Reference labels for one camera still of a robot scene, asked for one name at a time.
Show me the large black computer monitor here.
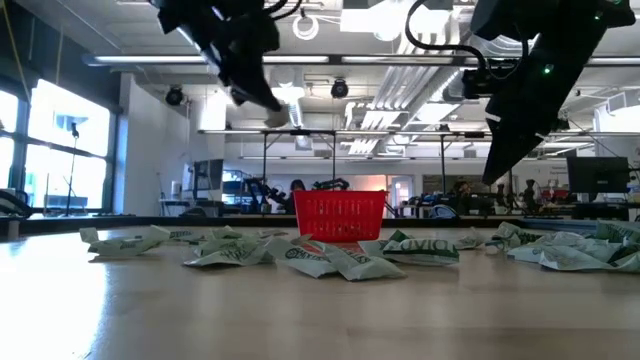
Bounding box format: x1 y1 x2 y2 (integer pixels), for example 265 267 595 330
566 156 631 196

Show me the blue white bag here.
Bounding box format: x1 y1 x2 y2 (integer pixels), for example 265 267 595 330
428 203 459 220

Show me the long ceiling light strip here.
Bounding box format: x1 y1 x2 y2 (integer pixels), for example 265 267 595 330
82 53 331 67
341 55 640 68

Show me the black metal rig frame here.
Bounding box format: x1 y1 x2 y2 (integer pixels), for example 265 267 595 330
260 128 338 197
434 130 516 197

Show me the yellow hanging cable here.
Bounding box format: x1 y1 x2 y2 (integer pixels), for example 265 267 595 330
1 0 32 104

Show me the white ceiling air duct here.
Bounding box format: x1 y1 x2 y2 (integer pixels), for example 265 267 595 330
269 65 307 129

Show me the thin black tripod stand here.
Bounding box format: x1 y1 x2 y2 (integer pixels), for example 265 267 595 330
63 121 82 218

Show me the white coiled ceiling cable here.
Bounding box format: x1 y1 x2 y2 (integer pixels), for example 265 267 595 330
291 13 321 42

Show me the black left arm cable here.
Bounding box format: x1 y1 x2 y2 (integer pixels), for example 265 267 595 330
262 0 304 22

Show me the person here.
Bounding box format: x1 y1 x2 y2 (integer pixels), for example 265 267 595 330
283 178 307 215
451 179 474 202

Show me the red plastic basket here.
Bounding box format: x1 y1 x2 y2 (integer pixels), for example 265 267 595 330
293 189 389 244

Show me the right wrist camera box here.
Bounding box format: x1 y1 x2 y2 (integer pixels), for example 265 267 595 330
461 59 522 100

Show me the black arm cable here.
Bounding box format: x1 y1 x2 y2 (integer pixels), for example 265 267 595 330
262 0 304 22
403 0 489 70

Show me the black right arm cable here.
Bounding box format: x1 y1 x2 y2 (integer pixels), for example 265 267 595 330
403 0 489 70

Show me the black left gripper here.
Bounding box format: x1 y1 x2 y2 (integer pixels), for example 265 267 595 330
199 9 284 114

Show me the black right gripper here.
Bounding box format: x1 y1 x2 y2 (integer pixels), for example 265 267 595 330
481 22 609 186

